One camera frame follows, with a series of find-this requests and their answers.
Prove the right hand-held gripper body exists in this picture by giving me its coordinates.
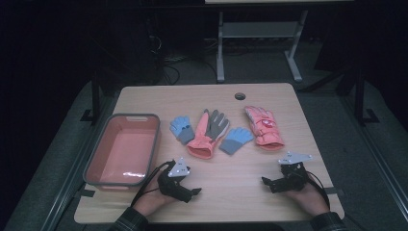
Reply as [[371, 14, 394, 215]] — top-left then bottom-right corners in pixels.
[[277, 151, 314, 193]]

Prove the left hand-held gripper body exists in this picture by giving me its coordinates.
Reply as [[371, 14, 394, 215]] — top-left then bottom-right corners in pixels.
[[157, 157, 191, 200]]

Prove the pink glove with grey palm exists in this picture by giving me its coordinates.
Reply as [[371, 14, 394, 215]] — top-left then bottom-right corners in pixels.
[[186, 109, 231, 160]]

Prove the blue grey knit glove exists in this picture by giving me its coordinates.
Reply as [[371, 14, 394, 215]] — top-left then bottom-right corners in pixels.
[[168, 115, 196, 146], [218, 126, 255, 156]]

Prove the pink bin with grey rim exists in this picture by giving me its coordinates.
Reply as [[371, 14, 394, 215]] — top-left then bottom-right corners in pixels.
[[82, 113, 162, 193]]

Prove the pink glove with red patch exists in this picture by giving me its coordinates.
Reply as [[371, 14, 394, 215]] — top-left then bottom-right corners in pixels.
[[244, 105, 285, 152]]

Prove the person's left hand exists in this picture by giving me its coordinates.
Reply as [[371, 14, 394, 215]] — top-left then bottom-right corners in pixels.
[[133, 181, 176, 217]]

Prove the person's right hand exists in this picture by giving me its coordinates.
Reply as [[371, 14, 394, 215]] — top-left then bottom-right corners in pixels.
[[285, 184, 330, 217]]

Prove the grey metal stand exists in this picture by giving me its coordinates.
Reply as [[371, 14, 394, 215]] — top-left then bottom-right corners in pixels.
[[216, 9, 309, 84]]

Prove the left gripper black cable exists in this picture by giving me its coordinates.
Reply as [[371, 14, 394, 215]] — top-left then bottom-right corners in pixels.
[[130, 160, 174, 208]]

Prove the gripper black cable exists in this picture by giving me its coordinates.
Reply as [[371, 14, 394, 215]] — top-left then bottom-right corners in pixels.
[[130, 160, 174, 208], [304, 171, 331, 210]]

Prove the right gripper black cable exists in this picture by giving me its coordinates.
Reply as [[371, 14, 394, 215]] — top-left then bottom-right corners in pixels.
[[304, 171, 331, 210]]

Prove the aluminium floor rail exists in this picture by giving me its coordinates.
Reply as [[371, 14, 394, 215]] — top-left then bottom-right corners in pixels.
[[41, 95, 114, 231], [340, 95, 408, 222]]

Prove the black stand post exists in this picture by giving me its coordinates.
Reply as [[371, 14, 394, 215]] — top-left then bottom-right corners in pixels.
[[80, 70, 104, 124], [352, 70, 381, 126]]

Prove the floor cables bundle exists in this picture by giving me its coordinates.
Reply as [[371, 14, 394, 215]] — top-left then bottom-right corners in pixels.
[[147, 35, 219, 86]]

